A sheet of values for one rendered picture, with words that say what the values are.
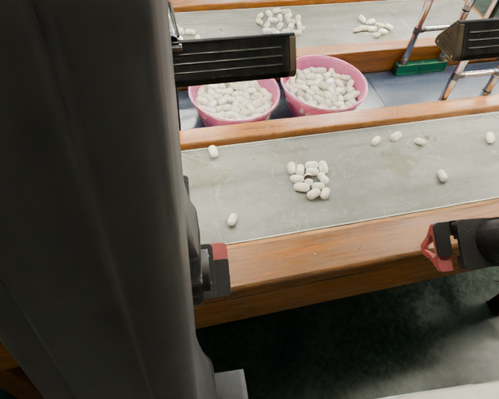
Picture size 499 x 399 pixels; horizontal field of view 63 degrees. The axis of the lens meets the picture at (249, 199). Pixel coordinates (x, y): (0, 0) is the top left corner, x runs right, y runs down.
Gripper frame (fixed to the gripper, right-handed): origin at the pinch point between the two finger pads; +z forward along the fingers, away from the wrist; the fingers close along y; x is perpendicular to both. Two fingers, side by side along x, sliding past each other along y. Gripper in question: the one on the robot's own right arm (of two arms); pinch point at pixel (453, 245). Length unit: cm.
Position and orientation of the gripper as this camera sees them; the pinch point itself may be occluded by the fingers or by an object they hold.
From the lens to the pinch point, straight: 71.9
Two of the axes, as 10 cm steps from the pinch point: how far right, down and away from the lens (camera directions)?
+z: -1.3, 1.8, 9.8
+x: 1.0, 9.8, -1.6
